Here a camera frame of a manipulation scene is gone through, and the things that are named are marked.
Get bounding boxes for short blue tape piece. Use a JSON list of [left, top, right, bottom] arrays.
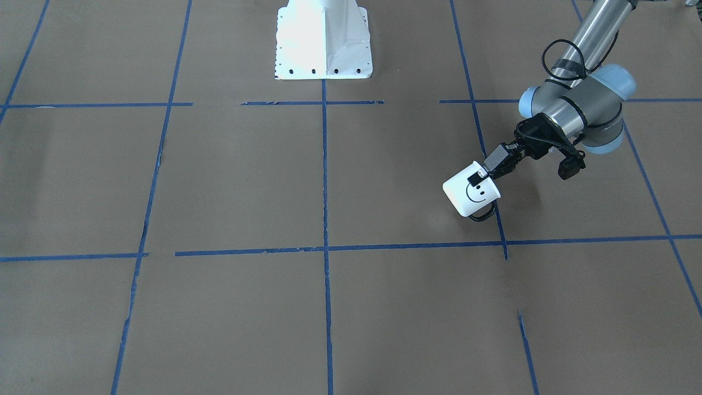
[[517, 309, 541, 395]]

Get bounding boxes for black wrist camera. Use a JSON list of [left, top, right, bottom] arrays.
[[557, 150, 586, 180]]

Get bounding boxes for white smiley face mug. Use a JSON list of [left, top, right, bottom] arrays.
[[442, 161, 501, 222]]

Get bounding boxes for blue tape strip centre column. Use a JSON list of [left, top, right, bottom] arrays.
[[321, 80, 335, 394]]

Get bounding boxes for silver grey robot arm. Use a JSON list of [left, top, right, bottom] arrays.
[[467, 1, 638, 187]]

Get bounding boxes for blue tape strip row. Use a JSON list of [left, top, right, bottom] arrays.
[[2, 98, 701, 109], [1, 234, 701, 263]]

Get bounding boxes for blue tape strip near row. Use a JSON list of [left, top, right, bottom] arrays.
[[1, 234, 701, 263]]

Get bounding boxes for blue tape strip column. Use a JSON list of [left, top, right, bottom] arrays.
[[449, 1, 509, 260], [110, 1, 194, 394], [321, 80, 335, 394]]

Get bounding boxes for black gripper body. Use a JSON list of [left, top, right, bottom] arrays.
[[514, 113, 582, 160]]

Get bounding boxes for blue tape strip far row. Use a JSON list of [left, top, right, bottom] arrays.
[[2, 98, 701, 109]]

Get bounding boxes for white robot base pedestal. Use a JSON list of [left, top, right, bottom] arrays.
[[274, 1, 373, 80]]

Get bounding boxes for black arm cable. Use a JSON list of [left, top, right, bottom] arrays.
[[542, 38, 590, 83]]

